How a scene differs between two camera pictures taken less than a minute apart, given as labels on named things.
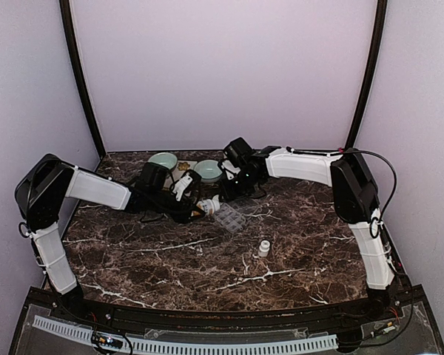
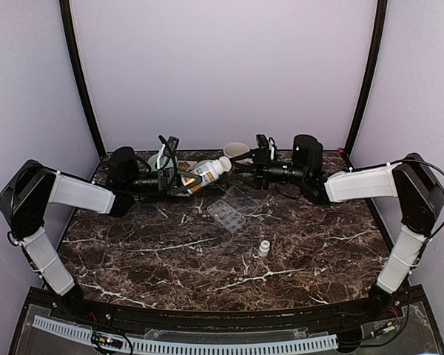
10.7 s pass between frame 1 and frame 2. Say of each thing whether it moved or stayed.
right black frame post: stayed
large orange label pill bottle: moved
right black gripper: moved
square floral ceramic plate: stayed
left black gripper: moved
